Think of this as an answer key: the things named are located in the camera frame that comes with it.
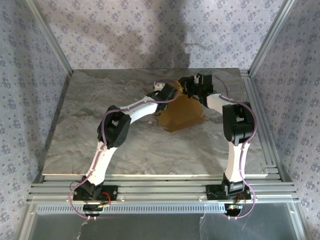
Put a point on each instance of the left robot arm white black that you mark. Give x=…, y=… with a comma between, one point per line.
x=142, y=111

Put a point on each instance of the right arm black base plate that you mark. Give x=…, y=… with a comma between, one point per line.
x=211, y=193

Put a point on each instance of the aluminium side rail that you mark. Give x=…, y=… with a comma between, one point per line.
x=270, y=157

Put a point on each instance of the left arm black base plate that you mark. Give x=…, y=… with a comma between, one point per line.
x=112, y=193

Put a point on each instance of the aluminium extrusion base rails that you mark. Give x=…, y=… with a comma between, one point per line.
x=160, y=190

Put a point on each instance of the brown cardboard paper box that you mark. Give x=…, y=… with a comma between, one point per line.
x=182, y=115

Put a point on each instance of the grey metal sheet panel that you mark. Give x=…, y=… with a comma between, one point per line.
x=150, y=227

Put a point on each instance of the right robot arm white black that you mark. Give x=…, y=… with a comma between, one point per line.
x=235, y=162

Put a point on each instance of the aluminium frame post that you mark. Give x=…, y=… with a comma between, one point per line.
x=271, y=37
x=51, y=37

